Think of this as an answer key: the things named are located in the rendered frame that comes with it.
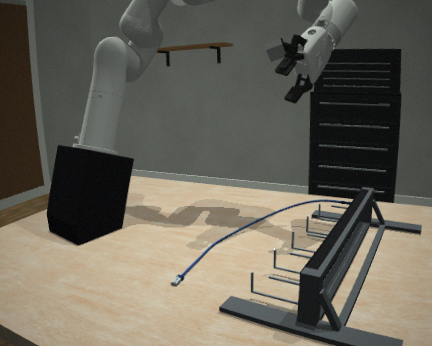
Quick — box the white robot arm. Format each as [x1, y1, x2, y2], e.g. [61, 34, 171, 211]
[73, 0, 358, 155]

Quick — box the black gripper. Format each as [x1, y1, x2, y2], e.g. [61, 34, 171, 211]
[275, 26, 336, 103]

